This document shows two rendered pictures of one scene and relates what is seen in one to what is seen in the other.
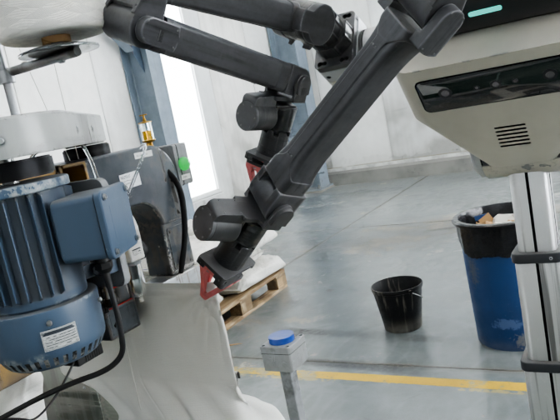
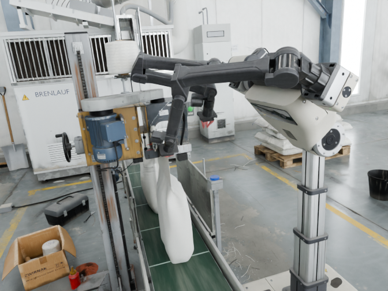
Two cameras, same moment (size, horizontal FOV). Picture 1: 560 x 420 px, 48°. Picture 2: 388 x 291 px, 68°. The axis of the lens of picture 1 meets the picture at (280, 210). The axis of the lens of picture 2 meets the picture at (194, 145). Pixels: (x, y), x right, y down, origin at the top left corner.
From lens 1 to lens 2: 1.03 m
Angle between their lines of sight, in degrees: 42
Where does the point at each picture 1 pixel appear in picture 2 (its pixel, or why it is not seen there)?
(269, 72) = (195, 88)
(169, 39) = (142, 80)
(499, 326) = not seen: outside the picture
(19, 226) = (94, 127)
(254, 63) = not seen: hidden behind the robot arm
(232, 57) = not seen: hidden behind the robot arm
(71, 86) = (288, 34)
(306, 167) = (170, 129)
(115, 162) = (158, 106)
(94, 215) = (105, 130)
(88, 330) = (109, 157)
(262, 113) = (194, 101)
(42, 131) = (99, 105)
